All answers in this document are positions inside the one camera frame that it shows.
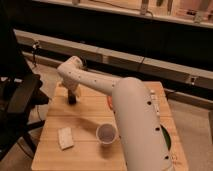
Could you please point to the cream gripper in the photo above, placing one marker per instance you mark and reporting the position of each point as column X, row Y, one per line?
column 76, row 92

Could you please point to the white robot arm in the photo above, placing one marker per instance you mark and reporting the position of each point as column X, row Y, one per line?
column 143, row 143

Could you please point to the orange carrot-shaped object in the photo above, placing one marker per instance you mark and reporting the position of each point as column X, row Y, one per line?
column 109, row 101

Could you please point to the wooden board table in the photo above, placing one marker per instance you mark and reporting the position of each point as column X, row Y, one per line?
column 88, row 154

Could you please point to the white sponge block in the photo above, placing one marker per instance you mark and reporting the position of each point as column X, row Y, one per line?
column 65, row 138

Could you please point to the black chair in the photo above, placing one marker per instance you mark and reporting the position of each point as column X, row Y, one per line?
column 20, row 92

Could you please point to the white glue bottle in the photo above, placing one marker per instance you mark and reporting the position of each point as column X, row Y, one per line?
column 154, row 98

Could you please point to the green bowl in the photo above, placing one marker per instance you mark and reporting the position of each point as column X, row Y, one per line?
column 166, row 137

